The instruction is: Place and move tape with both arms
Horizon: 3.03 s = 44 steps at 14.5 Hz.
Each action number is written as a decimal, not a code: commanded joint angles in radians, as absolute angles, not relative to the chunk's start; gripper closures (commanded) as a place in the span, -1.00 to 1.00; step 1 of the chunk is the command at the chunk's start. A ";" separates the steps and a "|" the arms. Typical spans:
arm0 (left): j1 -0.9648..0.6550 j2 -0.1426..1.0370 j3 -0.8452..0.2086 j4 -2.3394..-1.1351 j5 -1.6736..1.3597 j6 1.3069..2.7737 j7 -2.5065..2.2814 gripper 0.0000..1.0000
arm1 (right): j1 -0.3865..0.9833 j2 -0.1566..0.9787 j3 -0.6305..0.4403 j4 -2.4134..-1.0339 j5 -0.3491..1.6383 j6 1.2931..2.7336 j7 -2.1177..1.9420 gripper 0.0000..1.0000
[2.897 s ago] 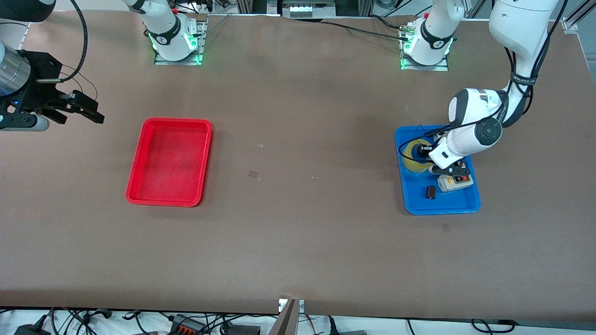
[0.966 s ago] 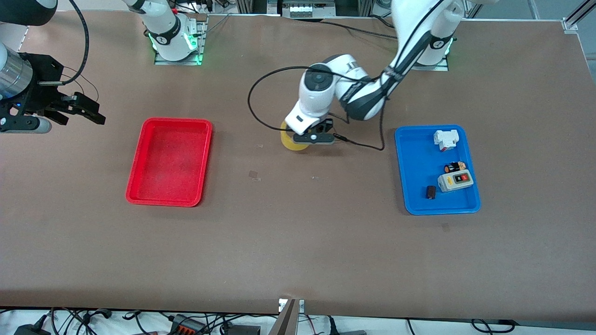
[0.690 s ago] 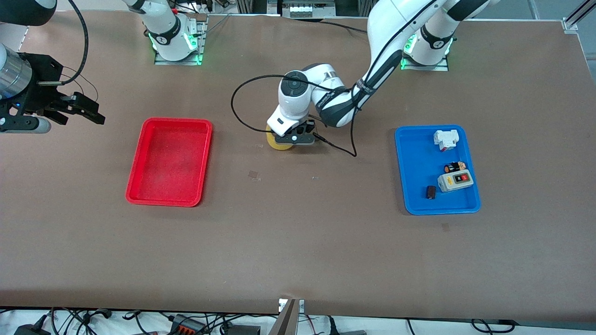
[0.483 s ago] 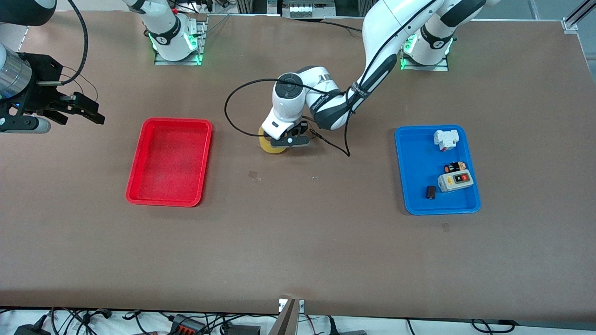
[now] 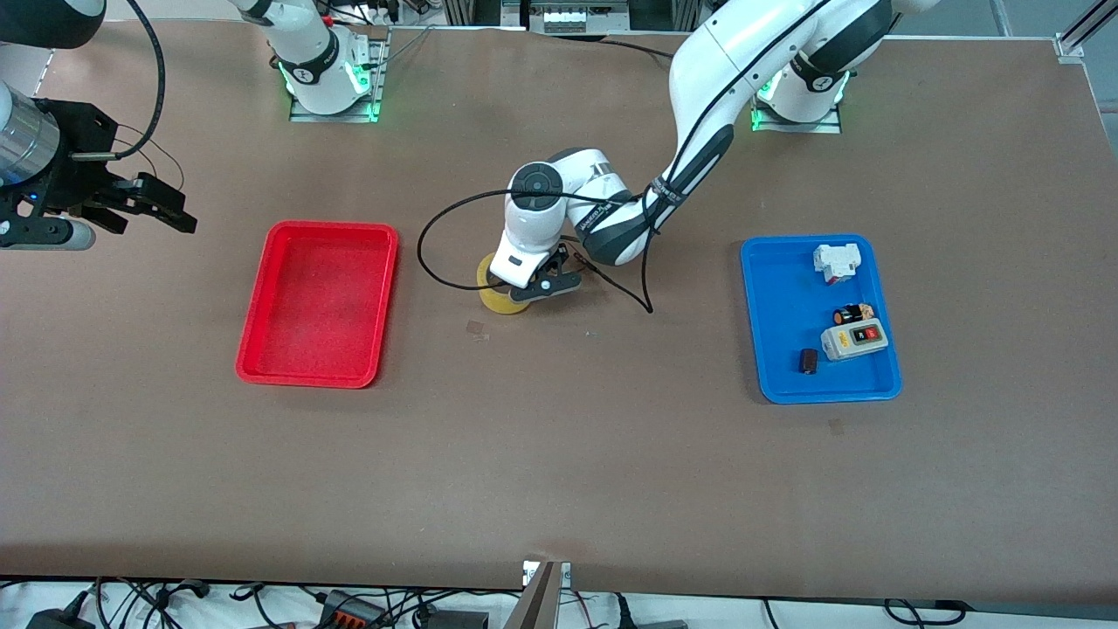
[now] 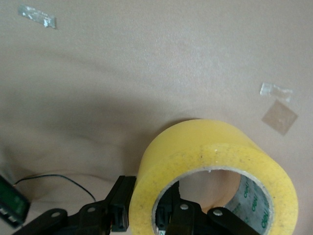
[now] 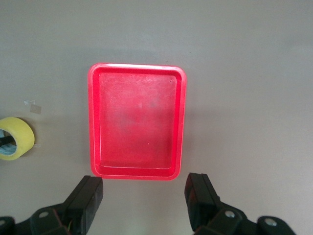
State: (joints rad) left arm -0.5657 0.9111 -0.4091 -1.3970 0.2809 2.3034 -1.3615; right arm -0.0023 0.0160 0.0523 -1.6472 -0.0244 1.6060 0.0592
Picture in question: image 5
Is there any yellow clear tape roll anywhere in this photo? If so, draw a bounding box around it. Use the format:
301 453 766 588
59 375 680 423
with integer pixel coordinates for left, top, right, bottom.
476 252 534 315

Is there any red plastic tray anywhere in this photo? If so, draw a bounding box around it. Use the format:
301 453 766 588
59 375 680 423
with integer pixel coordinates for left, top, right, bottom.
235 220 400 390

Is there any white terminal block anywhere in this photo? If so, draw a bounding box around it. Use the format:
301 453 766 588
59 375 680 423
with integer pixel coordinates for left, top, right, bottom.
542 7 614 34

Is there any blue plastic tray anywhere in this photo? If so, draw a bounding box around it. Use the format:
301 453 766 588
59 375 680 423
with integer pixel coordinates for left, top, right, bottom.
740 233 903 405

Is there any white circuit breaker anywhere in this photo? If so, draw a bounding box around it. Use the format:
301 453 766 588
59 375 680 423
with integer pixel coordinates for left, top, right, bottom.
812 242 863 287

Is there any black orange power strip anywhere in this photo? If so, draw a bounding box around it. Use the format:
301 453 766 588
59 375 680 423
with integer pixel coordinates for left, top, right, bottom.
316 591 387 627

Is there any black power adapter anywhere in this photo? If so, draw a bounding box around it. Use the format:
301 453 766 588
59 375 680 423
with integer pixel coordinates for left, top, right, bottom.
24 607 97 629

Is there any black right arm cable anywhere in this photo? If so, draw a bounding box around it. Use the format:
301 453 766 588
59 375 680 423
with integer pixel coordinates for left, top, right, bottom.
70 0 167 162

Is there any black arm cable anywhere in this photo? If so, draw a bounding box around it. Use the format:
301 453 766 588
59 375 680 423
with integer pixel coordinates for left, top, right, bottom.
417 0 839 315
70 0 167 162

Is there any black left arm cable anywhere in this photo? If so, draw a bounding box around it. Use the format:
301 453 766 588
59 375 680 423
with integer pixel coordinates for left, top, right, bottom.
417 0 839 315

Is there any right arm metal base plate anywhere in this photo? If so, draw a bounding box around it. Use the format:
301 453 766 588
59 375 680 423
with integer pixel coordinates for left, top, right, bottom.
288 26 387 124

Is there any black cable on table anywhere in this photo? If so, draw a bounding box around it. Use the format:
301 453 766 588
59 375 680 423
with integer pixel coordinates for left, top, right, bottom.
601 37 680 62

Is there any thin grey cable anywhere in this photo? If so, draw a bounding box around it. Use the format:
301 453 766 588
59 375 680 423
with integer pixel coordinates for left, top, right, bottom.
383 24 527 64

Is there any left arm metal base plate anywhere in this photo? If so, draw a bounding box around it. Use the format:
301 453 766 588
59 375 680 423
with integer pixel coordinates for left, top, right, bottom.
751 86 844 135

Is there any grey push-button switch box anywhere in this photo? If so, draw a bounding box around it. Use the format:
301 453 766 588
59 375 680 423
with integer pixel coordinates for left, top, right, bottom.
820 319 889 363

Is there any aluminium frame profile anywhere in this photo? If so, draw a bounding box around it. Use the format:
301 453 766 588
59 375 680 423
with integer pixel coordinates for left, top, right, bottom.
1052 0 1118 60

